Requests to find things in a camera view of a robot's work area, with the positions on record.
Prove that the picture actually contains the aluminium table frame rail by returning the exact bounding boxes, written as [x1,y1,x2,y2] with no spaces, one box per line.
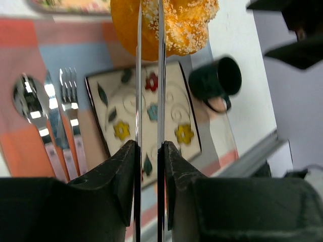
[141,130,286,242]

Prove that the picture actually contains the checkered orange placemat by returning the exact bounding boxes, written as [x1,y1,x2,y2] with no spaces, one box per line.
[1,17,239,177]

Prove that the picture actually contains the spoon with pink handle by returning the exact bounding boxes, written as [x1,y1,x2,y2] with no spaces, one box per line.
[13,73,68,182]

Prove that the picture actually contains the dark green mug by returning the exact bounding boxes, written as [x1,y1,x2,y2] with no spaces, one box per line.
[188,56,242,113]

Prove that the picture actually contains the square floral plate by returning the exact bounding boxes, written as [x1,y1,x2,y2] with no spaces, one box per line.
[85,60,201,187]

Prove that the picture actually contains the floral serving tray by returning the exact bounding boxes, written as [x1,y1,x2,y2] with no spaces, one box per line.
[26,0,111,16]

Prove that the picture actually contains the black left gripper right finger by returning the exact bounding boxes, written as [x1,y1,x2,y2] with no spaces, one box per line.
[164,141,322,241]

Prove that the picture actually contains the sugared orange bread bun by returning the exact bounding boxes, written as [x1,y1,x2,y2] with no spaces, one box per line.
[111,1,220,62]

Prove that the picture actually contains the fork with pink handle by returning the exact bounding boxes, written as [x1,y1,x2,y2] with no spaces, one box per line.
[59,68,88,175]

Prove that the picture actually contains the knife with pink handle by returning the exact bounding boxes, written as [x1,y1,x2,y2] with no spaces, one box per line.
[44,70,78,180]

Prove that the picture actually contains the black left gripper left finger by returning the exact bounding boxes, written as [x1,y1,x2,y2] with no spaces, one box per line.
[1,140,136,241]

